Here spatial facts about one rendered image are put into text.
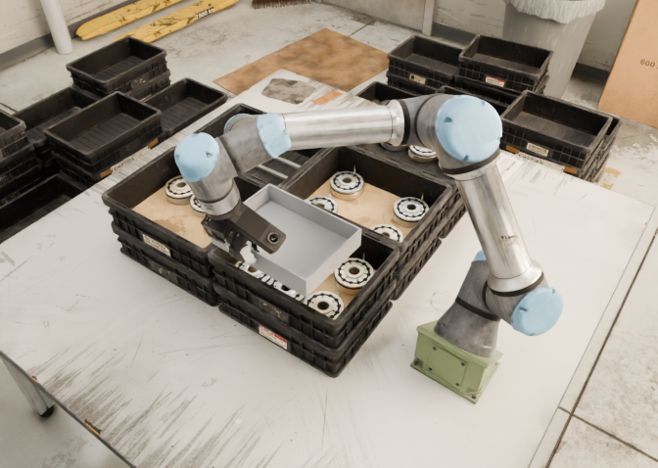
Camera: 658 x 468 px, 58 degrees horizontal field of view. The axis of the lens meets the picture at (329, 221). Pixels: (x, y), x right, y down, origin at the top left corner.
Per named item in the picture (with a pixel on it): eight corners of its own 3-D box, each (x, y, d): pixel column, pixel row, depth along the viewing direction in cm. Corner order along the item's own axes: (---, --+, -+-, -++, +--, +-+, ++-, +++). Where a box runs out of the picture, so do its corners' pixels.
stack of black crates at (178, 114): (195, 132, 328) (185, 75, 305) (236, 151, 315) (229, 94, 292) (139, 168, 304) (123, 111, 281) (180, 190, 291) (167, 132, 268)
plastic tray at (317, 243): (360, 245, 136) (361, 228, 133) (305, 298, 124) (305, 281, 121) (269, 199, 148) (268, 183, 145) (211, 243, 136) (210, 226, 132)
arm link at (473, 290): (487, 303, 151) (509, 254, 149) (516, 324, 138) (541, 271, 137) (447, 289, 147) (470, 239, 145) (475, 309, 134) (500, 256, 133)
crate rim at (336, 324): (401, 255, 153) (402, 248, 152) (336, 333, 135) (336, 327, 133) (278, 197, 170) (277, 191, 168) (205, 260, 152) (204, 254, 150)
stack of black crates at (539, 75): (539, 129, 329) (560, 52, 298) (513, 159, 309) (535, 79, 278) (468, 105, 348) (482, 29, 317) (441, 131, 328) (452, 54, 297)
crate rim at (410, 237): (453, 192, 171) (454, 186, 170) (401, 255, 153) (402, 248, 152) (337, 146, 188) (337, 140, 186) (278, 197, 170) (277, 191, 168)
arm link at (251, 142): (266, 106, 112) (213, 131, 110) (278, 110, 101) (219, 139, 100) (284, 143, 114) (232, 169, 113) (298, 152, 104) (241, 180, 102)
